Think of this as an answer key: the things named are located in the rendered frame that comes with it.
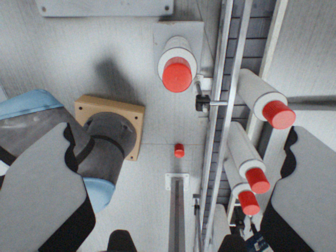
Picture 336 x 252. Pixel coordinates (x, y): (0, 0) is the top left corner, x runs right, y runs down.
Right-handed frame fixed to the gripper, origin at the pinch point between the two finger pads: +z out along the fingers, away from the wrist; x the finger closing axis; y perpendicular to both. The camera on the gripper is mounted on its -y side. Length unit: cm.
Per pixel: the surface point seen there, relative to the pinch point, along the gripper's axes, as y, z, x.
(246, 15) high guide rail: -5.8, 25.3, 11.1
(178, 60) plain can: -1.7, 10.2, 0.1
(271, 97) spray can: 5.2, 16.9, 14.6
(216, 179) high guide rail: 31.5, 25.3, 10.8
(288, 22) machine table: -4.3, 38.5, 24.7
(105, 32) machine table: -2.7, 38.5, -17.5
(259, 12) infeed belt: -6.3, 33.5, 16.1
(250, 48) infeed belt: 0.3, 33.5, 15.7
